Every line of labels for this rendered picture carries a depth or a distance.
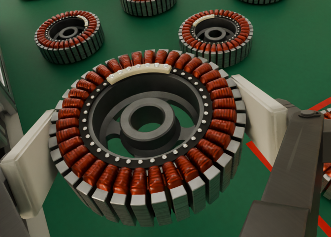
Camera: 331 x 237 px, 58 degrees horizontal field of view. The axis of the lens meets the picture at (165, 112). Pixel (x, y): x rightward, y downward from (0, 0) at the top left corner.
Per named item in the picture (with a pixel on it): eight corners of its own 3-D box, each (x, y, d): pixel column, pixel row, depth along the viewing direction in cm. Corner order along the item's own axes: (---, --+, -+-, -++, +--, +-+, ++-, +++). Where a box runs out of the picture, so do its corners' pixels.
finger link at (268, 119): (271, 111, 13) (289, 107, 13) (228, 75, 19) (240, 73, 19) (275, 172, 14) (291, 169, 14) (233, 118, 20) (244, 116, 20)
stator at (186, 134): (269, 207, 16) (282, 173, 13) (62, 249, 16) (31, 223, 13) (214, 71, 23) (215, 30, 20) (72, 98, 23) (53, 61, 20)
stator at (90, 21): (53, 75, 48) (44, 57, 45) (35, 42, 55) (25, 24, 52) (115, 47, 51) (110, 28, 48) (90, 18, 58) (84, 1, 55)
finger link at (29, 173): (37, 218, 13) (21, 221, 13) (70, 149, 20) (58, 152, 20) (15, 159, 12) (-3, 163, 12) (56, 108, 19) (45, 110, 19)
